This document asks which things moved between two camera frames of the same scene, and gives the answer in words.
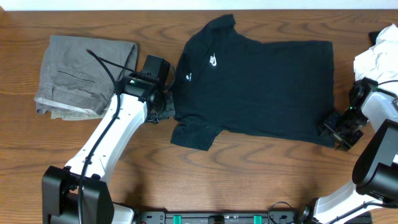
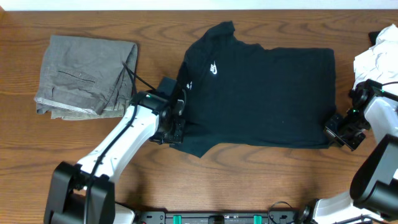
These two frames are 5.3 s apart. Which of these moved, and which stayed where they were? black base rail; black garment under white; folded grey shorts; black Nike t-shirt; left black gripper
Moved: black Nike t-shirt; left black gripper
Stayed: black garment under white; black base rail; folded grey shorts
